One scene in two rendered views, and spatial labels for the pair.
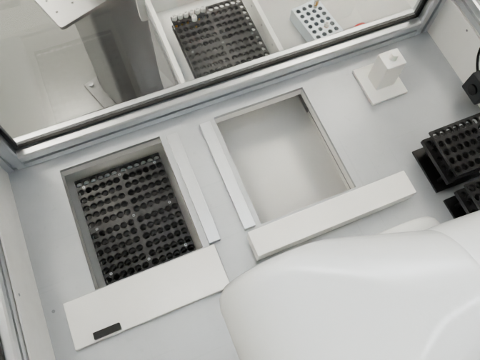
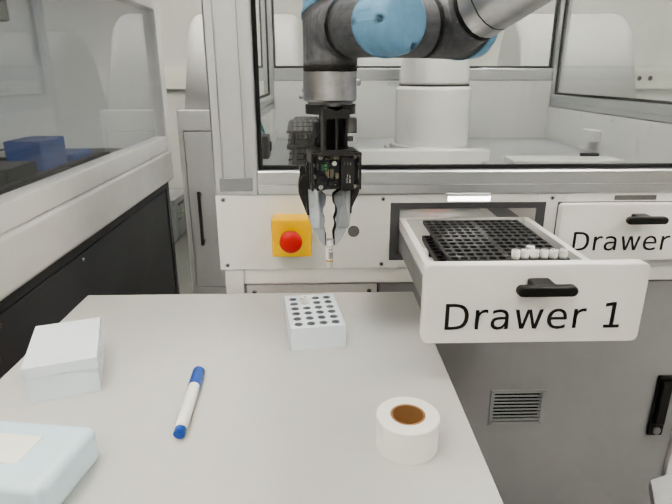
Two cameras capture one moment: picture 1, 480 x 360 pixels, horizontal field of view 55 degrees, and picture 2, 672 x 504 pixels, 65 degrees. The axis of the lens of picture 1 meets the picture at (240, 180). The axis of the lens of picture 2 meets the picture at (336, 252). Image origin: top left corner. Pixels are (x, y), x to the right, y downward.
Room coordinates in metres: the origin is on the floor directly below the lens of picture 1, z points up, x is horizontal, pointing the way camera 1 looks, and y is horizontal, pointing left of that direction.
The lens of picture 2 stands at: (1.55, 0.21, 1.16)
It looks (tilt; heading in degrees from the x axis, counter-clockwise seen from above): 19 degrees down; 206
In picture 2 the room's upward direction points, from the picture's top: straight up
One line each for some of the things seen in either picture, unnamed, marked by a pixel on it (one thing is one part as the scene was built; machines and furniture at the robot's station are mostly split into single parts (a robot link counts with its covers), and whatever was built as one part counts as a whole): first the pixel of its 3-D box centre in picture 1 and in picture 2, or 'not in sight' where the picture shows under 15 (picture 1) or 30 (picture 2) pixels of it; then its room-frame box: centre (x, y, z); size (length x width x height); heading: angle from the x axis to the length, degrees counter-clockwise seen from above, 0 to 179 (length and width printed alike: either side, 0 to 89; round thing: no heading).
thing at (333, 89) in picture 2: not in sight; (332, 89); (0.85, -0.13, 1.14); 0.08 x 0.08 x 0.05
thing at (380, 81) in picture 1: (386, 68); not in sight; (0.59, -0.27, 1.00); 0.09 x 0.08 x 0.10; 28
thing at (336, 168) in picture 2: not in sight; (331, 147); (0.86, -0.13, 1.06); 0.09 x 0.08 x 0.12; 36
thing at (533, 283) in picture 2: not in sight; (543, 286); (0.89, 0.18, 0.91); 0.07 x 0.04 x 0.01; 118
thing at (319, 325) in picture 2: not in sight; (313, 320); (0.87, -0.16, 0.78); 0.12 x 0.08 x 0.04; 36
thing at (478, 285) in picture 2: not in sight; (532, 301); (0.86, 0.16, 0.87); 0.29 x 0.02 x 0.11; 118
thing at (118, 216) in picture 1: (136, 220); not in sight; (0.26, 0.20, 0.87); 0.22 x 0.18 x 0.06; 28
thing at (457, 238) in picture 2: not in sight; (486, 255); (0.69, 0.07, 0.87); 0.22 x 0.18 x 0.06; 28
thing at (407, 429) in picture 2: not in sight; (407, 429); (1.07, 0.06, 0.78); 0.07 x 0.07 x 0.04
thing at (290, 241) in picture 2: not in sight; (291, 241); (0.78, -0.26, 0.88); 0.04 x 0.03 x 0.04; 118
